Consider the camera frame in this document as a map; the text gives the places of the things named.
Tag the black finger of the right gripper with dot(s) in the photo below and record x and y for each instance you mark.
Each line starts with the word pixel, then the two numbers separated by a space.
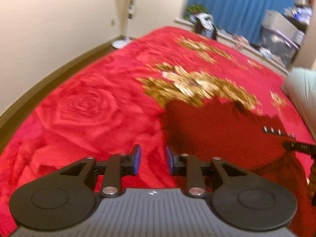
pixel 308 149

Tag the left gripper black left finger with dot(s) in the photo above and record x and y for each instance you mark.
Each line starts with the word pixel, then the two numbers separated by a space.
pixel 71 194

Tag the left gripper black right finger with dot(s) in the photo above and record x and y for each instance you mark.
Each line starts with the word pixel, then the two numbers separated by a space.
pixel 238 197

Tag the dark red knit sweater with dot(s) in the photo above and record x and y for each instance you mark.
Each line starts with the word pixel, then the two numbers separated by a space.
pixel 251 141

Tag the dark clothes pile on sill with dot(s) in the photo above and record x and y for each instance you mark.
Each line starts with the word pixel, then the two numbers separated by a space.
pixel 204 25

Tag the person's right hand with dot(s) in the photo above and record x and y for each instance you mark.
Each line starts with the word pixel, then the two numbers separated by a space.
pixel 312 181

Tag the pale green pillow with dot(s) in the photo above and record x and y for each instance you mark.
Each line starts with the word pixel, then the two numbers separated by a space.
pixel 299 86

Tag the tissue pack on sill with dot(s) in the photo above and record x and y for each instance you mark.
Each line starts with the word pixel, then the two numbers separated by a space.
pixel 265 52

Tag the red floral bed blanket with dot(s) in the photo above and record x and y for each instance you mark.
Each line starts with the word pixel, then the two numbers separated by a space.
pixel 117 102

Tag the wooden shelf unit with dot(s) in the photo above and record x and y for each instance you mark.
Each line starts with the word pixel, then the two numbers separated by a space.
pixel 306 55

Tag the pink cloth on sill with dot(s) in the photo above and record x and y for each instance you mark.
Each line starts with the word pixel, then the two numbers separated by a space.
pixel 241 42

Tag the grey cardboard box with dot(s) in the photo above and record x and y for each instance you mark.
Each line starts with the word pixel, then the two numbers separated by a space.
pixel 276 21

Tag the blue curtain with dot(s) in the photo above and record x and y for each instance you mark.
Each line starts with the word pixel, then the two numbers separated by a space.
pixel 241 17

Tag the green potted plant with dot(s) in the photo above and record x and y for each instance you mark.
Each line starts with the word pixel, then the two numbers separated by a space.
pixel 194 10

